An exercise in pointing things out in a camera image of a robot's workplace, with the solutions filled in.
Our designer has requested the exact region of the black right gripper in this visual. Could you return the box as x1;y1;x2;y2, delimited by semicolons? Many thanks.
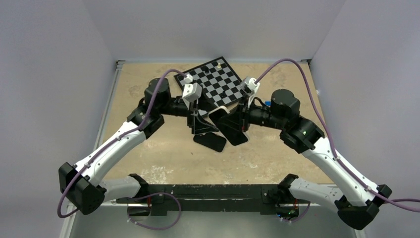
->
219;94;286;132

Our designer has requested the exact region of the phone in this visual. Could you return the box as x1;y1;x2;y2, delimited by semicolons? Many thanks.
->
208;106;249;146

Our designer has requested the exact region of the black phone case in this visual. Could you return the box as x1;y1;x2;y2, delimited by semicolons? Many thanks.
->
193;132;227;153

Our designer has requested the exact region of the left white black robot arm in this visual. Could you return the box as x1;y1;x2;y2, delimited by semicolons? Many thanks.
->
57;78;218;218

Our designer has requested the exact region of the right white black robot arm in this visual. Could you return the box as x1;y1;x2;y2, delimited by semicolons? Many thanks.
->
209;89;392;230

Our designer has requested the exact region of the black white chessboard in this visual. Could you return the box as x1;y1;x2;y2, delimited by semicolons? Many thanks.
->
184;57;242;108

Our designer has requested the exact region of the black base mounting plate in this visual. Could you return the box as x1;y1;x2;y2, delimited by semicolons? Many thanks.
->
116;184;307;219

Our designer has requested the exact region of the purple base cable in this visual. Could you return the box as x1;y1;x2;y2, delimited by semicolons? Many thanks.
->
126;192;182;231

